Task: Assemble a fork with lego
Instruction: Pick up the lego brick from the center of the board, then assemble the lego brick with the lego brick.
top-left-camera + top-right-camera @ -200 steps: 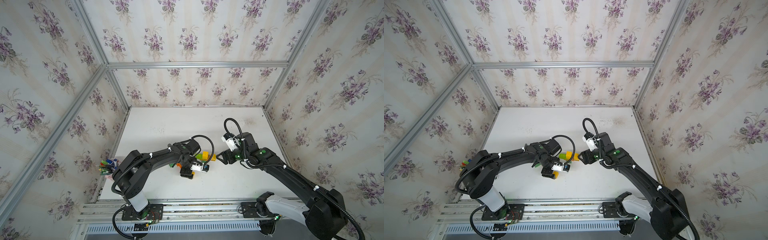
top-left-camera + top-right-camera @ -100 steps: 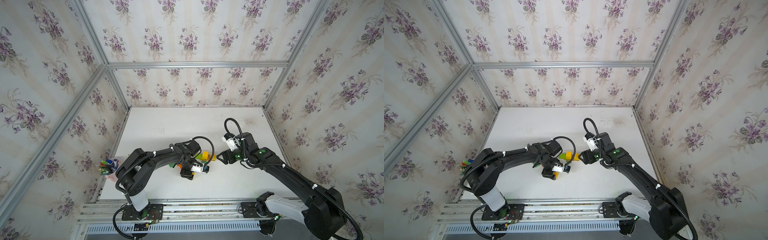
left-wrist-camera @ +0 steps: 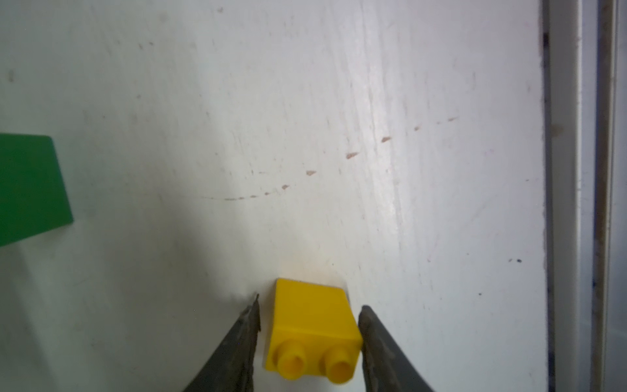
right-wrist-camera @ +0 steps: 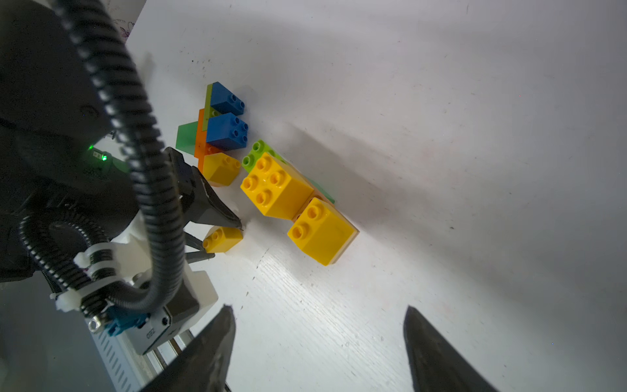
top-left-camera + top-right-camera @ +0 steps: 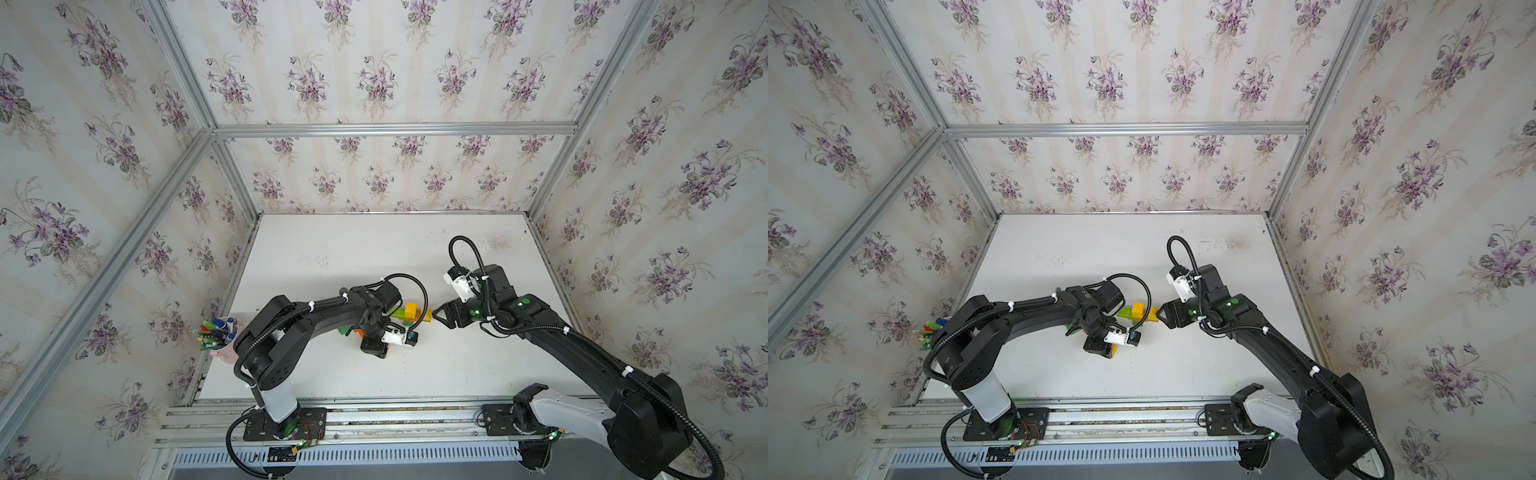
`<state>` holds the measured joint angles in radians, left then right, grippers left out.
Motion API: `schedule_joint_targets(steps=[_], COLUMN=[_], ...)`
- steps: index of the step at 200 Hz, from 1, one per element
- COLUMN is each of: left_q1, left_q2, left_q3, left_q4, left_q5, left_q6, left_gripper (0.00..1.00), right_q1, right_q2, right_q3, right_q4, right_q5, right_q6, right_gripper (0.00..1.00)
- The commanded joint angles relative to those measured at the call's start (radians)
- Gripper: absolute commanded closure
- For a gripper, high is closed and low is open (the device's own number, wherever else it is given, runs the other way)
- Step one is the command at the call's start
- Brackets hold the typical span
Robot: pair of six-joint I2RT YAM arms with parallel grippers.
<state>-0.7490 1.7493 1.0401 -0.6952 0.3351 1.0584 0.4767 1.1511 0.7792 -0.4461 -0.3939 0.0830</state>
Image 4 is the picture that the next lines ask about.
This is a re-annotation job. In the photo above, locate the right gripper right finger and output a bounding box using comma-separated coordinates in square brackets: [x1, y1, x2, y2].
[403, 306, 496, 391]

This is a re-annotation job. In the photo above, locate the blue sloped lego brick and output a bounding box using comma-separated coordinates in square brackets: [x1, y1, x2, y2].
[209, 82, 246, 116]

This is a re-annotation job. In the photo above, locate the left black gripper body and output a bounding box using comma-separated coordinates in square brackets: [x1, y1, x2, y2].
[164, 147, 208, 224]

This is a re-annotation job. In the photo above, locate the yellow lego brick hidden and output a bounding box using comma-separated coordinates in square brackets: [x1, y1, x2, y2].
[202, 226, 243, 253]

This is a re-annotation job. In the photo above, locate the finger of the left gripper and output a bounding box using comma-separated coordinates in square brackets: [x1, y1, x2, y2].
[188, 181, 243, 229]
[185, 232, 216, 264]

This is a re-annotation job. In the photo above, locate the brown long lego brick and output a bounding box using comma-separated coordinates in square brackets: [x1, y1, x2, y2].
[292, 191, 334, 222]

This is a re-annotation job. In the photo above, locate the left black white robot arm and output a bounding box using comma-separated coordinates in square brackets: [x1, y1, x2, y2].
[1, 1, 185, 318]

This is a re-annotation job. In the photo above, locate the blue square lego brick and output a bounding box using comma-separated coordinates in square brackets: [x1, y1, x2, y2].
[206, 114, 249, 150]

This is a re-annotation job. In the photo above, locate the small green lego brick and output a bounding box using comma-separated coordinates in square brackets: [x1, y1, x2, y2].
[176, 122, 198, 155]

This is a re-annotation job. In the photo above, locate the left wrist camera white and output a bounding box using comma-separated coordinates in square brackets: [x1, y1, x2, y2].
[85, 213, 218, 354]

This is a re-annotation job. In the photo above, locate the yellow square lego brick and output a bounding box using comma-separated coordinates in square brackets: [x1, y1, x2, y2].
[287, 199, 359, 266]

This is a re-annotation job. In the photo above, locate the yellow sloped lego brick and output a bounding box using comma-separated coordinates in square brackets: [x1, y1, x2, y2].
[200, 153, 242, 187]

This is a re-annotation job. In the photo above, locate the orange long lego brick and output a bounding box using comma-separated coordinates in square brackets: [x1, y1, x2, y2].
[194, 109, 222, 171]

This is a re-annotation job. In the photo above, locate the lime green lego plate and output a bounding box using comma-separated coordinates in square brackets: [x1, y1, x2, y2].
[202, 83, 221, 132]

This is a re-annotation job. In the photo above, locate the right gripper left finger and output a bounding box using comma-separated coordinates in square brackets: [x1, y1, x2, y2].
[143, 305, 236, 392]

